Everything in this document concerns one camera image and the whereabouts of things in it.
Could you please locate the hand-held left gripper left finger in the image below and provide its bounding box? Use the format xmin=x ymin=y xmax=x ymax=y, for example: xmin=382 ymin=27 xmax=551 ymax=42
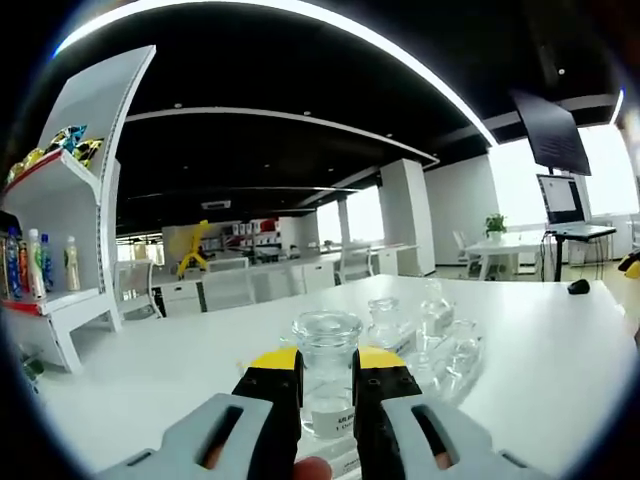
xmin=94 ymin=347 xmax=304 ymax=480

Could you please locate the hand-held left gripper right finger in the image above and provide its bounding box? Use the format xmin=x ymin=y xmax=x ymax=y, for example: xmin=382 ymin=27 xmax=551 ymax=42
xmin=352 ymin=344 xmax=551 ymax=480

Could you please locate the clear acrylic reagent rack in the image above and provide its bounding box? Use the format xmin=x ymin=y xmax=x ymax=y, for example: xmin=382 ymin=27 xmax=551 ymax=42
xmin=232 ymin=278 xmax=487 ymax=479

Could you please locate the blue water bottle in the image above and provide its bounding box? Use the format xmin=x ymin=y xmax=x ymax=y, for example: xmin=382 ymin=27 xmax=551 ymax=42
xmin=39 ymin=233 xmax=55 ymax=295

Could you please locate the white green drink bottle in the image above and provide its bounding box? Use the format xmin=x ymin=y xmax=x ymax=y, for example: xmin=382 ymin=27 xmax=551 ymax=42
xmin=26 ymin=228 xmax=47 ymax=301

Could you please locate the red drink bottle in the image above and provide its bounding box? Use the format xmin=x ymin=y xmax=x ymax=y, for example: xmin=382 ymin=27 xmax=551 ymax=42
xmin=18 ymin=241 xmax=31 ymax=297

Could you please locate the tall blue drink bottle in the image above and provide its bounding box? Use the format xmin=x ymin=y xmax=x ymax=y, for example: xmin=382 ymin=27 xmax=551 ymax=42
xmin=3 ymin=226 xmax=24 ymax=302

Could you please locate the person's left hand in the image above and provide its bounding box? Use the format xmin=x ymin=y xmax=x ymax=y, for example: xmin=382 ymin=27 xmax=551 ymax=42
xmin=292 ymin=455 xmax=334 ymax=480

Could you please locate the black monitor stand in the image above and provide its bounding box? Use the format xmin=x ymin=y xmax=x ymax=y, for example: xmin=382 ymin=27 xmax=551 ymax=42
xmin=543 ymin=230 xmax=569 ymax=283

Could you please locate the open laptop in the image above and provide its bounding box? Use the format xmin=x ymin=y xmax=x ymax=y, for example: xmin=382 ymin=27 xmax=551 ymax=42
xmin=535 ymin=172 xmax=618 ymax=237

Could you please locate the mesh office chair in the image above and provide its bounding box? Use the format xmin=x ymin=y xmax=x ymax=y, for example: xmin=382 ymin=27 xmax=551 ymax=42
xmin=113 ymin=258 xmax=165 ymax=322
xmin=333 ymin=246 xmax=375 ymax=287
xmin=201 ymin=271 xmax=257 ymax=315

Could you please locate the white side table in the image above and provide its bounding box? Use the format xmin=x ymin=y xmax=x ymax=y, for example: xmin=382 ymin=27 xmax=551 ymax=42
xmin=463 ymin=234 xmax=547 ymax=282

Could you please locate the white desk row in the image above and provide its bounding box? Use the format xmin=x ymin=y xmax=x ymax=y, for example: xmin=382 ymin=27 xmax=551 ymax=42
xmin=149 ymin=242 xmax=421 ymax=316

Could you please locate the potted green plant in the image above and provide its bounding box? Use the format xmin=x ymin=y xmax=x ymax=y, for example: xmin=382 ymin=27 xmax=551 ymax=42
xmin=483 ymin=213 xmax=509 ymax=244

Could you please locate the black monitor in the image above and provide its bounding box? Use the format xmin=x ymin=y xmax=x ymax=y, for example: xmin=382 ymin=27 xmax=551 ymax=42
xmin=509 ymin=88 xmax=594 ymax=178

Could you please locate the storage shelf with boxes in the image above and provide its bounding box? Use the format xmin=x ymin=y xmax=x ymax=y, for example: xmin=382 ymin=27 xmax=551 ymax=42
xmin=218 ymin=216 xmax=282 ymax=262

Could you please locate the curved ceiling light strip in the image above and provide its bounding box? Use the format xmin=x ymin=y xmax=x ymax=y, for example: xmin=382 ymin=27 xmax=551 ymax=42
xmin=54 ymin=0 xmax=496 ymax=147

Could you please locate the dark green vegetable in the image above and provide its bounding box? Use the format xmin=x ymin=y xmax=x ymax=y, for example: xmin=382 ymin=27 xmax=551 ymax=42
xmin=21 ymin=355 xmax=47 ymax=384

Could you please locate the black yellow snack packet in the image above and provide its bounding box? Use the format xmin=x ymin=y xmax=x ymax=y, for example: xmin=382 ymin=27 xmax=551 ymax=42
xmin=71 ymin=139 xmax=105 ymax=170

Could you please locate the white display shelf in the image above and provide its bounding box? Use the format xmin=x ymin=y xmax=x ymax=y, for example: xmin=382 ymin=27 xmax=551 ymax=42
xmin=0 ymin=44 xmax=157 ymax=375

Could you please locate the yellow frame stand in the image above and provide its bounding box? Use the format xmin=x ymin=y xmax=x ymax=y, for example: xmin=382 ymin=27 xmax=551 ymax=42
xmin=171 ymin=218 xmax=215 ymax=282

